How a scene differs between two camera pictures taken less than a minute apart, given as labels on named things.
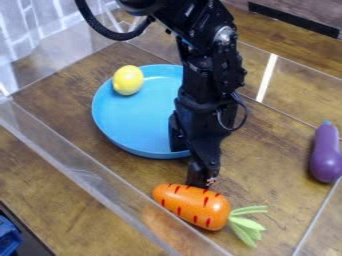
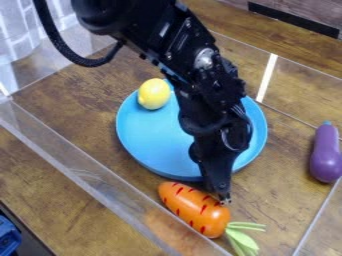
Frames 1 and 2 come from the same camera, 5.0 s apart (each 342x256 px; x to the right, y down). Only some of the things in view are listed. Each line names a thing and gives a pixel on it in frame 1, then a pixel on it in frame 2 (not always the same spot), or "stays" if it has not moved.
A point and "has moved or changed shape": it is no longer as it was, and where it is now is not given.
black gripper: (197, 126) to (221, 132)
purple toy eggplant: (324, 164) stays
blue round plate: (133, 121) has moved or changed shape
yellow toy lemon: (126, 80) to (153, 93)
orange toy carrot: (204, 208) has moved or changed shape
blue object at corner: (10, 238) stays
